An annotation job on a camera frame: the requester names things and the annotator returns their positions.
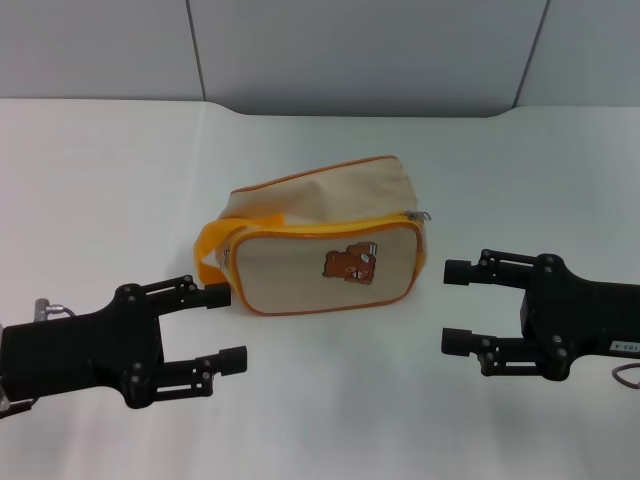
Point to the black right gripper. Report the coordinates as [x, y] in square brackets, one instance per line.
[585, 315]

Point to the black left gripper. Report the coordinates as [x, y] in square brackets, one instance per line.
[85, 355]

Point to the beige food bag yellow trim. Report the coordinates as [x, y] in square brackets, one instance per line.
[320, 250]

